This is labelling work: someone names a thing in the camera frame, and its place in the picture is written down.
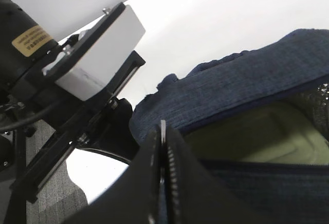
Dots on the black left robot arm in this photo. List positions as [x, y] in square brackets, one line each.
[26, 48]

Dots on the green lidded glass container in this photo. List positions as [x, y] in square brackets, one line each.
[275, 133]

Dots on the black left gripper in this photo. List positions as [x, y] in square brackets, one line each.
[99, 125]

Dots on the dark blue lunch bag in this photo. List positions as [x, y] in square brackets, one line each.
[293, 70]

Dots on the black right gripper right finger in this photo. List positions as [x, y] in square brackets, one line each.
[193, 195]

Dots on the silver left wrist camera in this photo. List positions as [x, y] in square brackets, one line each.
[87, 67]

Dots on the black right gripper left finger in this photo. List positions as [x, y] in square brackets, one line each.
[134, 197]

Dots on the black metal frame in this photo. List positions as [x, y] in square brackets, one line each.
[17, 210]

